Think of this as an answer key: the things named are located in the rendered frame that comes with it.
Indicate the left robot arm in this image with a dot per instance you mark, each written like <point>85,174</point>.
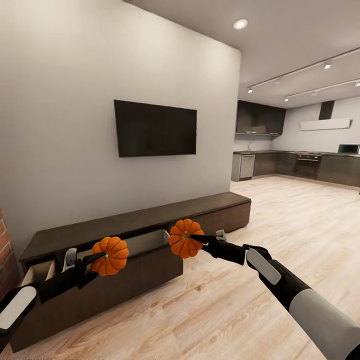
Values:
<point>19,302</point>

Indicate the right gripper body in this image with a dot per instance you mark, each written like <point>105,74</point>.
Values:
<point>220,249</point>

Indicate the pumpkin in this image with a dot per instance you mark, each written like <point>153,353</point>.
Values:
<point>181,242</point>
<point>115,258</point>

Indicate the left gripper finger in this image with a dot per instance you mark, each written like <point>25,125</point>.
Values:
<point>89,277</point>
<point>91,258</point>

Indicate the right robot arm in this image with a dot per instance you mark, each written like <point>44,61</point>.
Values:
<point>335,334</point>

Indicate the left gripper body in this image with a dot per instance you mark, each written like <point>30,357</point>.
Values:
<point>71,278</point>

